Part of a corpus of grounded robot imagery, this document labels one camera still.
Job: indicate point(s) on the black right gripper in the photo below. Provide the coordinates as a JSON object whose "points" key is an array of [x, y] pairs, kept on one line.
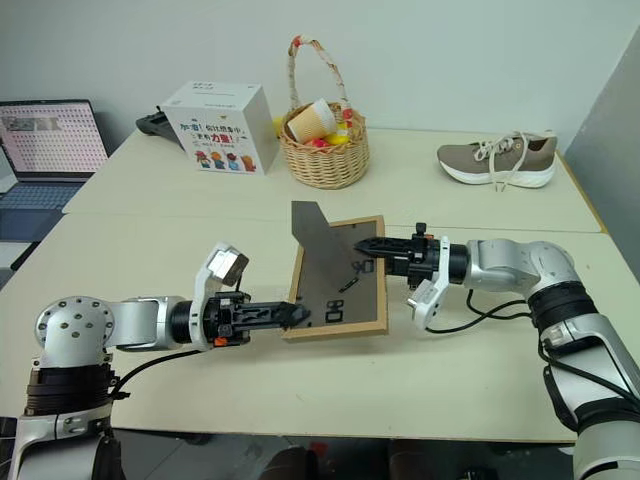
{"points": [[420, 260]]}

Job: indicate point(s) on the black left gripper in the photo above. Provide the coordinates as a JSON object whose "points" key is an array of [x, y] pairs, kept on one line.
{"points": [[225, 320]]}

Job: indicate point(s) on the wooden picture frame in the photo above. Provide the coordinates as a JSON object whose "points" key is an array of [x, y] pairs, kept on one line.
{"points": [[345, 300]]}

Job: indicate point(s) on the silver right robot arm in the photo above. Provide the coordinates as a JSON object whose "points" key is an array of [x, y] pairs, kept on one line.
{"points": [[575, 320]]}

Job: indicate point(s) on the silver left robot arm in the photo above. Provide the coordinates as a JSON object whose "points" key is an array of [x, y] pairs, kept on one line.
{"points": [[75, 325]]}

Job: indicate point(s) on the woven wicker basket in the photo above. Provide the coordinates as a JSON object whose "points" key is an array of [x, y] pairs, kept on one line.
{"points": [[325, 160]]}

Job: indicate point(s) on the yellow toy fruit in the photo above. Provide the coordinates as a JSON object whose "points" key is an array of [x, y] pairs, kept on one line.
{"points": [[336, 138]]}

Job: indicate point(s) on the red toy fruit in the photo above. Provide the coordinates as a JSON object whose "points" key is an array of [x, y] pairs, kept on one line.
{"points": [[316, 142]]}

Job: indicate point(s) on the red and yellow toy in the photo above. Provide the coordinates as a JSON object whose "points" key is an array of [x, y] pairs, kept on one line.
{"points": [[347, 116]]}

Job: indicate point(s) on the ribbed paper cup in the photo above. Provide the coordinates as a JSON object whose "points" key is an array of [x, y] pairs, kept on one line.
{"points": [[310, 120]]}

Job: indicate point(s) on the dark rounded shape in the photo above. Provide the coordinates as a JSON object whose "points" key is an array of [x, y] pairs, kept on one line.
{"points": [[297, 462]]}

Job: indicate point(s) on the taupe sneaker with white laces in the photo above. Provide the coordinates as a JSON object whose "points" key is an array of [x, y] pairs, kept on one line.
{"points": [[500, 157]]}

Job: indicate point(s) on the yellow toy beside basket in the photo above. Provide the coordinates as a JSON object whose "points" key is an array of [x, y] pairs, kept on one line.
{"points": [[278, 127]]}

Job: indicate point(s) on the white printed cardboard box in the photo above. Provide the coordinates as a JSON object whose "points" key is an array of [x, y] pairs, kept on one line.
{"points": [[220, 130]]}

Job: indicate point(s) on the black handheld controller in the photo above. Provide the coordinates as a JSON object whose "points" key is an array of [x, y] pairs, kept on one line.
{"points": [[155, 124]]}

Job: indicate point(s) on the grey partition panel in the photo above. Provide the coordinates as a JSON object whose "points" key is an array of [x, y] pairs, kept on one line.
{"points": [[610, 150]]}

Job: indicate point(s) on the open laptop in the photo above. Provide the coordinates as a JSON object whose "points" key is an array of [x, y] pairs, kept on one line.
{"points": [[45, 145]]}

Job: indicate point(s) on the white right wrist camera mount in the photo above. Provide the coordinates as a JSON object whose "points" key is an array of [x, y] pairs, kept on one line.
{"points": [[432, 300]]}

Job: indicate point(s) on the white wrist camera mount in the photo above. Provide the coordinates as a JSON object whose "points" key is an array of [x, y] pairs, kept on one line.
{"points": [[432, 300], [220, 262]]}

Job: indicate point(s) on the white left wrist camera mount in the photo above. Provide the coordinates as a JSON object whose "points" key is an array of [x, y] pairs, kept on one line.
{"points": [[220, 262]]}

